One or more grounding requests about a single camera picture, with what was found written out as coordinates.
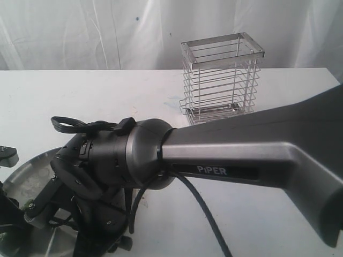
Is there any round steel plate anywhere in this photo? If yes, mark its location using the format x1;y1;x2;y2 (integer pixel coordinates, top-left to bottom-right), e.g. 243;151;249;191
2;149;78;256

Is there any green cucumber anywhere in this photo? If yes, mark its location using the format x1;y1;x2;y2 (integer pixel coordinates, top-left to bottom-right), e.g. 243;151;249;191
1;195;34;241

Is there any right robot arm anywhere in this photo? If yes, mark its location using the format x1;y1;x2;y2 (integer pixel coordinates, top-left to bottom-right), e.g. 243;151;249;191
51;85;342;256

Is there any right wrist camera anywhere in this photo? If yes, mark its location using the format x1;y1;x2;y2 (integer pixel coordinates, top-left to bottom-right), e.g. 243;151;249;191
22;173;70;231

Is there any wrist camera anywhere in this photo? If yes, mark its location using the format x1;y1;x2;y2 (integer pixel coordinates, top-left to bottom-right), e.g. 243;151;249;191
0;146;19;168
22;173;70;231

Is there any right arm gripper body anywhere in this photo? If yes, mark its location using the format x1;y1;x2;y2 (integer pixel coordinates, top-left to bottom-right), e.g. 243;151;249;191
50;134;133;256

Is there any wire cutlery holder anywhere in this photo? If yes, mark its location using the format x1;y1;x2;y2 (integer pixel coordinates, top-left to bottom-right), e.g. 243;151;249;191
180;32;265;125

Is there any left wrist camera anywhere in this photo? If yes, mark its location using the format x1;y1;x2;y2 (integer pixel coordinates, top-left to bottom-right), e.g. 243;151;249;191
0;146;19;168

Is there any white backdrop curtain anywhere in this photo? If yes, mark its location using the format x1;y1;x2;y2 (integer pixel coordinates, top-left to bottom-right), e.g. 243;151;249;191
1;1;342;73

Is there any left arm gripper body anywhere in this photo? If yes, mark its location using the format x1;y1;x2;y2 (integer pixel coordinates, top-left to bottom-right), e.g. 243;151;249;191
1;183;27;256

